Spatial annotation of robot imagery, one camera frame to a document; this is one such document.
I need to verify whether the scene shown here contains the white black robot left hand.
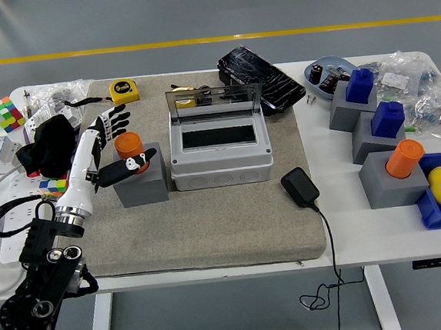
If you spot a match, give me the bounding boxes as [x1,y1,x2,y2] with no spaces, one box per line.
[45,101,163,221]

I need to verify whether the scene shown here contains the orange cylinder battery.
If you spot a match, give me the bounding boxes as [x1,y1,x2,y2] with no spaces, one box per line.
[112,130,149,176]
[383,137,428,181]

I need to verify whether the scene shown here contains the grey junction box clear lid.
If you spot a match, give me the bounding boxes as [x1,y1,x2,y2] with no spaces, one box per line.
[162,82,277,193]

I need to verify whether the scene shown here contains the black plastic box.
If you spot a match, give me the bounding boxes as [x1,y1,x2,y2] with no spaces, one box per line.
[218,65,263,96]

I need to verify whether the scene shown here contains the small colourful puzzle cube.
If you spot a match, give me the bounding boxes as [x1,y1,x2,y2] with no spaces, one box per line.
[38,172,72,199]

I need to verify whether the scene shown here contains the black cloth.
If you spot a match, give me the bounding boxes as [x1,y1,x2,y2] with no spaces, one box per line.
[12,112,80,182]

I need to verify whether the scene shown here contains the grey cube holder round hole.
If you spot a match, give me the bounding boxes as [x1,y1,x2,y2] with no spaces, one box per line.
[109,141,171,210]

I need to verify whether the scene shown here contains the white power strip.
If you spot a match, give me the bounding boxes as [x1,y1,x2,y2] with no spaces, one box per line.
[0,169,65,266]

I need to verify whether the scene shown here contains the yellow square tape measure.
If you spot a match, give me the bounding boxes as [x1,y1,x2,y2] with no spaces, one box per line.
[62,77,142,110]

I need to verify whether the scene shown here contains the large colourful puzzle cube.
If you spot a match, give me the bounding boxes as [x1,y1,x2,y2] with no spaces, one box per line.
[0,94,28,135]

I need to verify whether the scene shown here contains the yellow round tape measure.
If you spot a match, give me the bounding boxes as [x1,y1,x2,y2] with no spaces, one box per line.
[169,82,200,109]

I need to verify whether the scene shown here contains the grey-brown mat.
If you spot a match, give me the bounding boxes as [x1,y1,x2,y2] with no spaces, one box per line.
[43,62,329,283]

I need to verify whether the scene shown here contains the black capacitor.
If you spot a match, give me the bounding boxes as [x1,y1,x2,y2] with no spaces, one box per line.
[196,84,213,106]
[309,62,325,85]

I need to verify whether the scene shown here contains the white table leg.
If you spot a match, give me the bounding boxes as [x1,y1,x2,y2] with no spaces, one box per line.
[362,263,404,330]
[84,292,116,330]

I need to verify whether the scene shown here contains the cracked black phone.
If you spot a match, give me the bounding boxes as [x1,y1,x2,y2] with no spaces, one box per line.
[215,40,309,119]

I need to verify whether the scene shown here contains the brown capacitor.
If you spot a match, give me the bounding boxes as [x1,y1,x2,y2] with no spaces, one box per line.
[317,72,341,95]

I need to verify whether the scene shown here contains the small metal component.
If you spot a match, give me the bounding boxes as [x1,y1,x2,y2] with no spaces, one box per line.
[326,64,353,83]

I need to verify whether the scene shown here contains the blue-grey oval tray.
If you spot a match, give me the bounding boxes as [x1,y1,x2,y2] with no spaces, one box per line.
[302,52,362,103]

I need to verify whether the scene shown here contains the blue block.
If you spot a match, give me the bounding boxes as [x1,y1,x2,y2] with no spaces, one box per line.
[368,99,407,139]
[342,67,377,105]

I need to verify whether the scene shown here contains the clear bag of resistors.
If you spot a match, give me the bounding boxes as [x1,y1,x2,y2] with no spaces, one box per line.
[401,83,441,149]
[357,47,441,103]

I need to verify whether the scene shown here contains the black power adapter with cord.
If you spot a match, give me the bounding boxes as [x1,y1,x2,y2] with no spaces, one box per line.
[279,162,370,330]

